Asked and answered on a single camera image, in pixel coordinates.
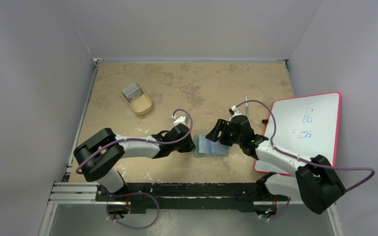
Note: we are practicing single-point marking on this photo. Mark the white marker pen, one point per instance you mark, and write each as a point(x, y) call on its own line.
point(246, 106)

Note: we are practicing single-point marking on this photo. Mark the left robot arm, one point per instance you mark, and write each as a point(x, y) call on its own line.
point(98, 155)

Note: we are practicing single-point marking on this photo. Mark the beige oval tray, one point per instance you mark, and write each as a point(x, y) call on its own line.
point(142, 105)

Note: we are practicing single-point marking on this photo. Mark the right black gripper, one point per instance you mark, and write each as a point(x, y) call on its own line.
point(224, 131)

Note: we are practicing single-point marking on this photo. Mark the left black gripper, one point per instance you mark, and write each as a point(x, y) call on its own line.
point(189, 147)

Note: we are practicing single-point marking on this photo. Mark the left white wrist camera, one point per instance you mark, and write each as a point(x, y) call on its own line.
point(184, 120)

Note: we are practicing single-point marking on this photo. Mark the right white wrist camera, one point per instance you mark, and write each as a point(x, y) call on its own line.
point(235, 114)

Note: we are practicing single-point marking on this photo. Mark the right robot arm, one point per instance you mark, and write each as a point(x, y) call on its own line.
point(310, 179)

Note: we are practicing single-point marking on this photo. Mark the green card holder wallet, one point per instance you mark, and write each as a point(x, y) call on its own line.
point(207, 148)

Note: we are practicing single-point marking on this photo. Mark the pink framed whiteboard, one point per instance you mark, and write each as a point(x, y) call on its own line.
point(307, 125)

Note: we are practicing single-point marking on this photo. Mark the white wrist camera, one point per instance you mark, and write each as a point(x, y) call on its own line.
point(235, 114)
point(184, 120)

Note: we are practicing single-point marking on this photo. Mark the black base frame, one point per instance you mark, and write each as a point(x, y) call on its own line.
point(244, 197)

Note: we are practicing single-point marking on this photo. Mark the stack of cards in tray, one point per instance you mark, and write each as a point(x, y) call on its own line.
point(132, 92)

